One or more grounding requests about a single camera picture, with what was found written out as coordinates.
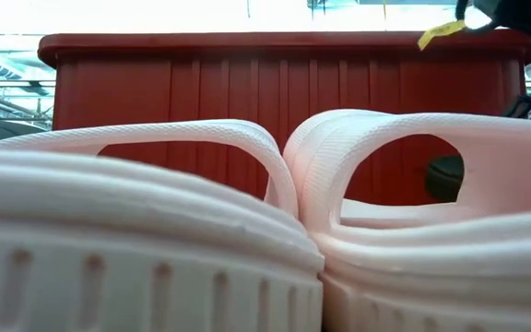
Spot red plastic bin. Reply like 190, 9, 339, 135
38, 30, 531, 208

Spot yellow tag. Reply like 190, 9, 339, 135
417, 19, 467, 51

